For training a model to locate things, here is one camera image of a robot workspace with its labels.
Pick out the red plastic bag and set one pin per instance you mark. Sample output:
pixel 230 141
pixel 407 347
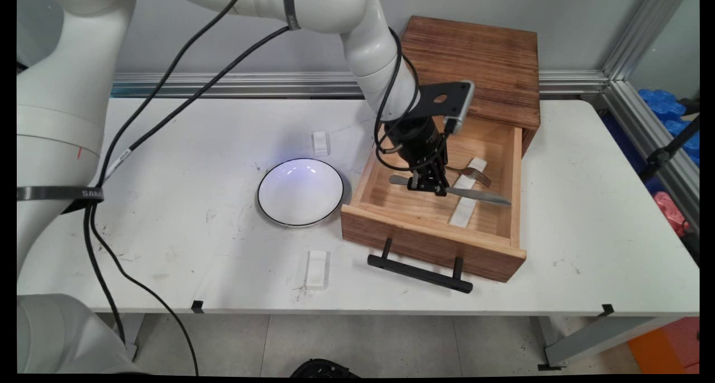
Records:
pixel 667 210

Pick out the blue bubble wrap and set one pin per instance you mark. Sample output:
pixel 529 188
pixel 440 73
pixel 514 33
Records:
pixel 662 104

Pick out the black tripod stand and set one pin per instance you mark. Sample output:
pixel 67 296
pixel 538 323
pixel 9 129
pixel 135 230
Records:
pixel 659 157

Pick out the grey table leg with foot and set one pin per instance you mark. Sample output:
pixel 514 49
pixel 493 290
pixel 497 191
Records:
pixel 592 341

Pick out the white bowl with black rim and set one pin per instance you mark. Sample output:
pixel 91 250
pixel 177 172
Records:
pixel 301 193

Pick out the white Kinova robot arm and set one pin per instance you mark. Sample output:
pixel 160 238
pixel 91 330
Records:
pixel 56 120

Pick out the dark wooden cabinet housing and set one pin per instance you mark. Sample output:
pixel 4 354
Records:
pixel 480 59

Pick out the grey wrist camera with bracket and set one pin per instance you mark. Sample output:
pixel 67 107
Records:
pixel 447 98

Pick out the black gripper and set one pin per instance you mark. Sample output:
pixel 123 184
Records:
pixel 416 143

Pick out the silver fork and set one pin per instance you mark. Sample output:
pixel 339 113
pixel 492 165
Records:
pixel 475 175

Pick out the horizontal aluminium frame rail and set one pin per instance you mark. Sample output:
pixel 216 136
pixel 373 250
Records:
pixel 251 84

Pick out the silver butter knife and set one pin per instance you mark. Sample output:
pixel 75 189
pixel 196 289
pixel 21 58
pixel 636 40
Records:
pixel 480 197

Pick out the black object on floor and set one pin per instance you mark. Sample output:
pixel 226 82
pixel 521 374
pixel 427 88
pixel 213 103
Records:
pixel 324 369

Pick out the white foam block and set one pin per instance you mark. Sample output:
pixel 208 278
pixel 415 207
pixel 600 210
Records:
pixel 317 268
pixel 479 164
pixel 461 215
pixel 321 144

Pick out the orange box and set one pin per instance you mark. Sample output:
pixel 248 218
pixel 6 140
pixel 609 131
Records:
pixel 665 349

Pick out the light wooden drawer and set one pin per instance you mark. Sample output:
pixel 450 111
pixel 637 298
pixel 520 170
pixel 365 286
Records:
pixel 424 243

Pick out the plain grey table leg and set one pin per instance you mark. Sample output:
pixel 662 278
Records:
pixel 134 327

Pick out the black table edge clip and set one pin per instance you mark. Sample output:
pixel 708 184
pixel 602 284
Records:
pixel 198 306
pixel 608 310

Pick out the side aluminium frame rail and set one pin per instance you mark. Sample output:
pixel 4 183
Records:
pixel 648 132

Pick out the upright aluminium frame post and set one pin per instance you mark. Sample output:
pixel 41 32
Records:
pixel 642 37

